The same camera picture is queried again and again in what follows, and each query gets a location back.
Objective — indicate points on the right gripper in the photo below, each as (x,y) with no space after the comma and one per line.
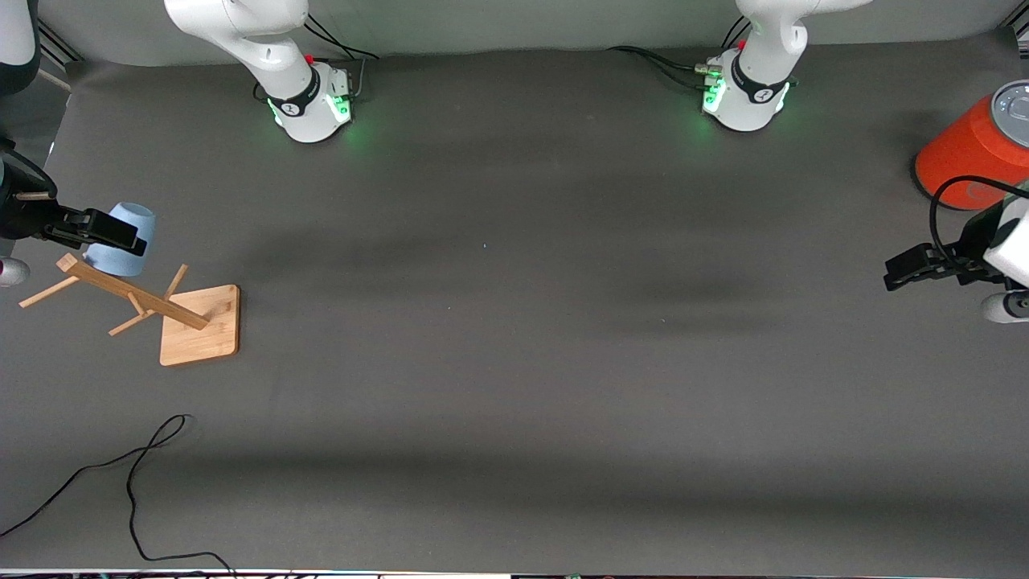
(22,217)

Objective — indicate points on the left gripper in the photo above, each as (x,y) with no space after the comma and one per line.
(971,251)

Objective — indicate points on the light blue cup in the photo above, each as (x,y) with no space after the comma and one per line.
(129,217)

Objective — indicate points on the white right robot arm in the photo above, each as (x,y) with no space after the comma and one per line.
(273,56)

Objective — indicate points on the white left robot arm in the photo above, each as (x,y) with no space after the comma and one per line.
(764,56)

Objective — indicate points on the wooden cup rack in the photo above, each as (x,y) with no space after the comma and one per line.
(197,326)

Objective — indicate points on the orange cylindrical can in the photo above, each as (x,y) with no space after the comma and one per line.
(969,149)

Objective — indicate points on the aluminium frame rail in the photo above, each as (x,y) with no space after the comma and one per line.
(58,44)
(1017,30)

